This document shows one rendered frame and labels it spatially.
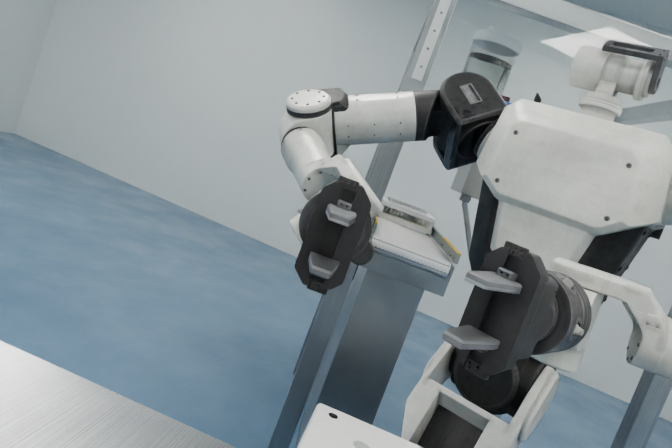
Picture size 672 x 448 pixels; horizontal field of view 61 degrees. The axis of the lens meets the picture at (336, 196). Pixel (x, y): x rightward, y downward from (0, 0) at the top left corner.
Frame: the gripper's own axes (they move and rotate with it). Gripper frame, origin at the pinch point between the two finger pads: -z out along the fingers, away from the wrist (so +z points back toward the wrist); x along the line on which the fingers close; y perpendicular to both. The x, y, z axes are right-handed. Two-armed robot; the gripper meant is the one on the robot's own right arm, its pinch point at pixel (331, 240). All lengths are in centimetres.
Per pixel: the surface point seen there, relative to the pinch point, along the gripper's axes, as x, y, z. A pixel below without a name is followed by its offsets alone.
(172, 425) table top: 18.4, 7.6, -9.5
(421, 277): 21, -32, 118
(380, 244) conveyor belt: 16, -16, 116
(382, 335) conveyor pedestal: 46, -29, 128
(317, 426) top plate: 11.2, -3.6, -15.0
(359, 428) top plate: 11.2, -7.1, -12.9
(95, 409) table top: 18.4, 13.9, -11.2
